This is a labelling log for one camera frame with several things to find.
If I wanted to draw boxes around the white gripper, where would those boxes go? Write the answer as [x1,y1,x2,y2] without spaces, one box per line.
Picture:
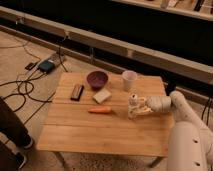
[128,94,171,119]

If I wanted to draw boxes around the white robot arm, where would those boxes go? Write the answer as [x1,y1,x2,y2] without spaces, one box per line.
[128,91,213,171]

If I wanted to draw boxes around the translucent plastic cup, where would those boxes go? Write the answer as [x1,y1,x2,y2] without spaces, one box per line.
[122,70,137,92]

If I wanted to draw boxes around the orange carrot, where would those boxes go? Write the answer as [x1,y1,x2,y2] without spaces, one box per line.
[88,106,111,114]

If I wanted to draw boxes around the beige sponge block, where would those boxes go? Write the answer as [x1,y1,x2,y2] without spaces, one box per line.
[93,89,111,104]

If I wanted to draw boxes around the purple bowl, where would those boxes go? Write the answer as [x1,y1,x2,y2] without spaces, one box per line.
[86,71,108,89]

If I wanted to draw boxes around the wooden table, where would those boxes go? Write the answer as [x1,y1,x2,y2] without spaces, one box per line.
[37,73,174,160]

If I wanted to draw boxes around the black rectangular remote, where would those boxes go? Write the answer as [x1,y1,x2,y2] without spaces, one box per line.
[71,84,84,101]

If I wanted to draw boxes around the blue power adapter box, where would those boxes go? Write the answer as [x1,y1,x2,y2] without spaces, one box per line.
[38,60,55,73]

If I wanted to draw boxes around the small black device on floor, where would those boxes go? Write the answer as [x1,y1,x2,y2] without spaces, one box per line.
[25,63,37,71]

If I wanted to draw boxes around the person leg dark trousers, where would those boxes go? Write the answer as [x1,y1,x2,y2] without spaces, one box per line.
[0,98,34,171]

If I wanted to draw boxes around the long shelf rail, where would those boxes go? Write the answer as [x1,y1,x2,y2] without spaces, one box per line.
[0,6,213,85]

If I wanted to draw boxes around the black cable on floor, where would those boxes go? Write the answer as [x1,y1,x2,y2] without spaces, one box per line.
[0,68,56,114]

